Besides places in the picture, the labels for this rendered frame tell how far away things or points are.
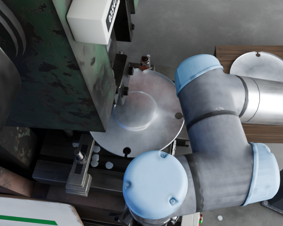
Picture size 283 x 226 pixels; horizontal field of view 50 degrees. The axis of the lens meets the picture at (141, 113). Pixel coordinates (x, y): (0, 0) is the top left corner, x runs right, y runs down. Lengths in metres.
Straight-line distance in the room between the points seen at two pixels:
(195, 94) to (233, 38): 1.70
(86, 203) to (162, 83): 0.43
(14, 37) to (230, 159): 0.29
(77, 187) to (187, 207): 0.54
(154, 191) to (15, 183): 0.72
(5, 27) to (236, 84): 0.31
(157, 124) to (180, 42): 1.24
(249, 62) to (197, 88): 1.14
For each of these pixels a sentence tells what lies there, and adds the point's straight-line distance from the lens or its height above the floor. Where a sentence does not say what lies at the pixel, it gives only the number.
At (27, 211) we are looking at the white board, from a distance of 1.20.
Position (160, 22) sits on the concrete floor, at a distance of 2.17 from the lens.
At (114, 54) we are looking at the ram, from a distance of 0.75.
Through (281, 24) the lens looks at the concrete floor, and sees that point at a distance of 2.28.
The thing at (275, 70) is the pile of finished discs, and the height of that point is 0.35.
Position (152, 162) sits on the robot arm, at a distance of 0.36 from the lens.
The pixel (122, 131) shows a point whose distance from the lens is 0.86.
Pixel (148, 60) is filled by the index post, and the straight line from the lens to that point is 0.97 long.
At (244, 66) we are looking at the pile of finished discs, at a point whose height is 0.35.
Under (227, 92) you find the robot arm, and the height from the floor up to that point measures 1.19.
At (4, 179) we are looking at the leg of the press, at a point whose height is 0.71.
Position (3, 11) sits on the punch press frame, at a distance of 0.34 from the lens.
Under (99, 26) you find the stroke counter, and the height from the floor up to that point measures 1.33.
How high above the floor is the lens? 1.56
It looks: 62 degrees down
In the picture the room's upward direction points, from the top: 7 degrees counter-clockwise
